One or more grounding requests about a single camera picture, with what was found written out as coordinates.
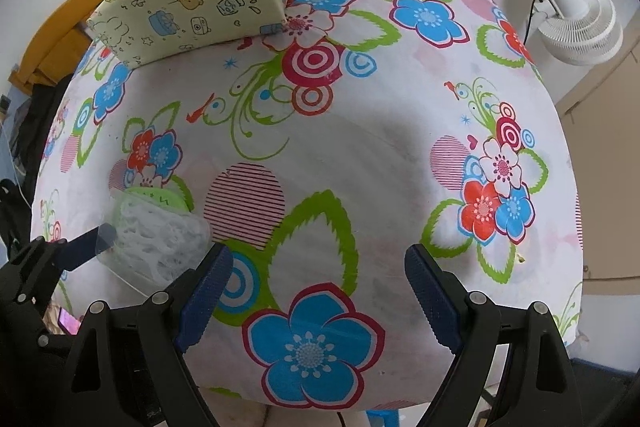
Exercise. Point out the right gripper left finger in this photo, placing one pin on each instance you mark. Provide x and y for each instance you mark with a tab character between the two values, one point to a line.
126	365

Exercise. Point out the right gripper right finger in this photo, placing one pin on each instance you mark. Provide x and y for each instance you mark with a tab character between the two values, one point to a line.
537	386

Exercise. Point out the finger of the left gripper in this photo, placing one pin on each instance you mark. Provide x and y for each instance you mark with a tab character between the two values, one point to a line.
71	255
27	284

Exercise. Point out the black clothing pile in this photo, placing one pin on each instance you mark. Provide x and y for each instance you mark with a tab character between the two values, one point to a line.
32	124

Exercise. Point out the wooden chair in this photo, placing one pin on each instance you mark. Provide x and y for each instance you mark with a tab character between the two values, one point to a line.
56	48

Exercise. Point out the floral tablecloth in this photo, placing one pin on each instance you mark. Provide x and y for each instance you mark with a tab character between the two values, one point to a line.
318	154

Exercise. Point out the white floor fan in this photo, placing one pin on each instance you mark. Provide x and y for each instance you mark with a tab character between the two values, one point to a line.
581	32

